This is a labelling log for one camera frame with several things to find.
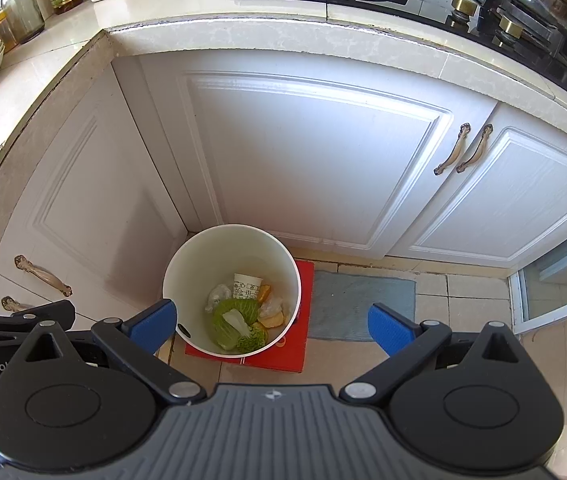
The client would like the red-capped glass bottle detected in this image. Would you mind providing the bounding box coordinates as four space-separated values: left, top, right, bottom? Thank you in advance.
0 0 45 45

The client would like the bok choy leaf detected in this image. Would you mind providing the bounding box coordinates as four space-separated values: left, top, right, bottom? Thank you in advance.
236 322 269 354

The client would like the white plastic bucket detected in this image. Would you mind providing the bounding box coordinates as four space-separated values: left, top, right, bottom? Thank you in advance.
162 225 301 358

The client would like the small cabbage leaf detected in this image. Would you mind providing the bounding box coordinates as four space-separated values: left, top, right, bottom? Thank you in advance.
222 309 252 339

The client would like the large cabbage leaf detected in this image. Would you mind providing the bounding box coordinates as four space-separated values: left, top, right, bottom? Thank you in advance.
212 298 260 352

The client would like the white paper cup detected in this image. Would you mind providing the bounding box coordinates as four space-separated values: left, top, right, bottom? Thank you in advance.
233 273 264 307

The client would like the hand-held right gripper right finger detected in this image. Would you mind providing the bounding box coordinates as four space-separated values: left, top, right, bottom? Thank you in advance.
339 303 531 403

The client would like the glass sliding door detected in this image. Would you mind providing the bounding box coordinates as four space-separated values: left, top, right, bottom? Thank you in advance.
508 230 567 336

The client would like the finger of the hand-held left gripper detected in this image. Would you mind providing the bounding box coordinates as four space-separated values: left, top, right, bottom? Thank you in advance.
0 300 76 346

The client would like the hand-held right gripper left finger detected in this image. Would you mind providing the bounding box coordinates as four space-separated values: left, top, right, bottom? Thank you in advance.
13 300 209 405

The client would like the red cardboard box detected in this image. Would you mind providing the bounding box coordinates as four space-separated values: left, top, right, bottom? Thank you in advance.
184 260 315 374

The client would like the black gas stove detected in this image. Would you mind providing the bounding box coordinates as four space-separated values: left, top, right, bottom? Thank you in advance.
234 0 567 106

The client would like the clear plastic bag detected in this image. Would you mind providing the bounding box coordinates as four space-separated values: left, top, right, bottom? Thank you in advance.
205 284 234 314

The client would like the grey floor mat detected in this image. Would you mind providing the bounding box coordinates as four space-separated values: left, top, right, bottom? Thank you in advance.
308 270 417 343

